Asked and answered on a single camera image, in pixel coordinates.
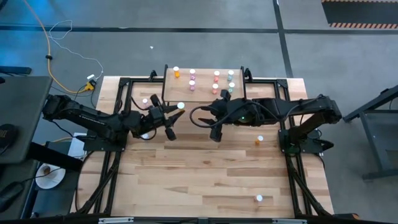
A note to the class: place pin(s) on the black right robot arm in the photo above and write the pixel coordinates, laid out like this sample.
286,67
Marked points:
280,107

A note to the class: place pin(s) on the silver aluminium profile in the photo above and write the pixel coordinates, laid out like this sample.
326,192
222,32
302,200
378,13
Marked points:
289,221
116,220

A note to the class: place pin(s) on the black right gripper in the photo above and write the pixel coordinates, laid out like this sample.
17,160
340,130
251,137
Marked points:
230,112

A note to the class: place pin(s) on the black metal stand frame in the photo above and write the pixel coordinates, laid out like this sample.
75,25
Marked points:
371,140

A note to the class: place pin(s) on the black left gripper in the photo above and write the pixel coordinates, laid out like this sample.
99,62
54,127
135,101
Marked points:
155,118

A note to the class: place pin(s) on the purple pink medicine bottle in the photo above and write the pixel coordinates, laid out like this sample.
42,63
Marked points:
191,87
145,101
192,76

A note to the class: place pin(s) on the white paper sheet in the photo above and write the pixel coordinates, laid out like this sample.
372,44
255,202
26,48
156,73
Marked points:
77,146

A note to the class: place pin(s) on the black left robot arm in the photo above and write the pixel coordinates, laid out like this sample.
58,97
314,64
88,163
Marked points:
90,119

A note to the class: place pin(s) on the black round disc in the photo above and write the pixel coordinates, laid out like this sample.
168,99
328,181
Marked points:
6,135

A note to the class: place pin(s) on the black hazard-striped floor mat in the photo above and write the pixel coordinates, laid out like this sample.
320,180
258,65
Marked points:
357,12

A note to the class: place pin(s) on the black aluminium table frame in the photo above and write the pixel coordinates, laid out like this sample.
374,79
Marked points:
140,80

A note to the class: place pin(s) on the dark grey desk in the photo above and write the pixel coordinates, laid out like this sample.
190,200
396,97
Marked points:
21,118

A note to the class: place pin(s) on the amber yellow medicine bottle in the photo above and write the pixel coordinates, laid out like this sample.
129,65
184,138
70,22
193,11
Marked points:
260,138
176,74
181,106

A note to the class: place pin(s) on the yellow power plug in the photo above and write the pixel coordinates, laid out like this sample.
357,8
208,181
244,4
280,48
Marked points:
90,86

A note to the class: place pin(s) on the wooden shelf black legs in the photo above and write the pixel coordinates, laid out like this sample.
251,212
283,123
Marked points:
205,96

